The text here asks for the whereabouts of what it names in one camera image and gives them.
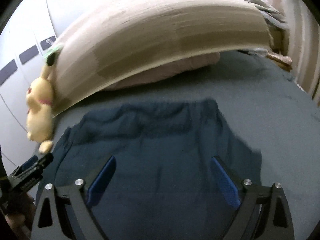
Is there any navy blue puffer jacket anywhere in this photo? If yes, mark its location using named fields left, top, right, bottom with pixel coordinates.
left=39, top=100, right=261, bottom=239

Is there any person's left hand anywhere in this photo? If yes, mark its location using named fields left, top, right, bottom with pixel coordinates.
left=5, top=193, right=36, bottom=239

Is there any yellow plush toy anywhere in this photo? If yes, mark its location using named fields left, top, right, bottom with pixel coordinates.
left=25, top=46, right=62, bottom=154

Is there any pink pillow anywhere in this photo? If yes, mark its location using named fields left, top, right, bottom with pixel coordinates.
left=104, top=52, right=220, bottom=90

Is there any wooden bed headboard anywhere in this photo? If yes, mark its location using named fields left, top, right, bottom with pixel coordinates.
left=53, top=0, right=269, bottom=115

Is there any clutter pile beside bed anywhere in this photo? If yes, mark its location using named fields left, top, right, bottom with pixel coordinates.
left=242, top=0, right=292, bottom=72

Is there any white wardrobe with dark handles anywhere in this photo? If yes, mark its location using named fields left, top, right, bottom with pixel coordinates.
left=1, top=0, right=56, bottom=173

